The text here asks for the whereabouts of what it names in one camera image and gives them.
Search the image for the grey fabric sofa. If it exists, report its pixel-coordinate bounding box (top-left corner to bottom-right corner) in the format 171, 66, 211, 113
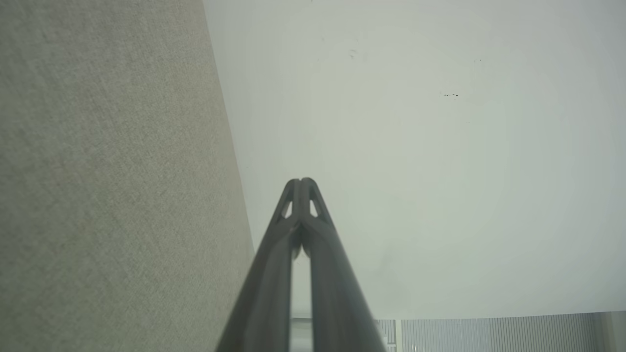
0, 0, 255, 352

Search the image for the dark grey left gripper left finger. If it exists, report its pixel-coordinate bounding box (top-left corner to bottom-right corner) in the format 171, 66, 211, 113
215, 179, 301, 352

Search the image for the grey ribbed panel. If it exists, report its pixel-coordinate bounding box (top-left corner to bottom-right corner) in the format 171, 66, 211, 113
374, 313, 603, 352

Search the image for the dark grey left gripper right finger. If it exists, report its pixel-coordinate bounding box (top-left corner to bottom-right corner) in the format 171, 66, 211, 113
301, 177, 387, 352

